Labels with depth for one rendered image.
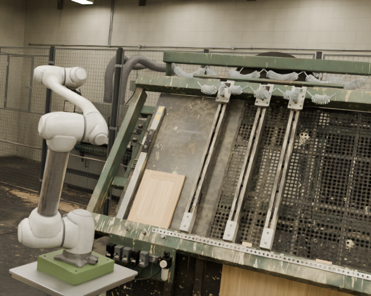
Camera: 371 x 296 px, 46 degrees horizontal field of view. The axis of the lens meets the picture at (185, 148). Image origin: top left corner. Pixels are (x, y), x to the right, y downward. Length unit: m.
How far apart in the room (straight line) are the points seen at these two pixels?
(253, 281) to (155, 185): 0.93
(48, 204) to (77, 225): 0.21
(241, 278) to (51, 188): 1.44
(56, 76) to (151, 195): 1.10
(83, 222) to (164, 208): 0.79
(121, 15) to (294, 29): 3.93
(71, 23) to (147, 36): 2.30
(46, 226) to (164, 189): 1.05
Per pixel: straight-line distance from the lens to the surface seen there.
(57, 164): 2.21
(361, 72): 3.68
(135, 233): 3.04
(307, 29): 7.97
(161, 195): 3.12
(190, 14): 9.04
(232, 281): 3.10
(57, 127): 2.11
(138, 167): 3.25
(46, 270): 2.57
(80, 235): 2.45
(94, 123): 2.16
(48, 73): 2.59
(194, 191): 3.00
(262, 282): 3.05
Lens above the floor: 1.70
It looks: 5 degrees down
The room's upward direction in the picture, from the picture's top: 6 degrees clockwise
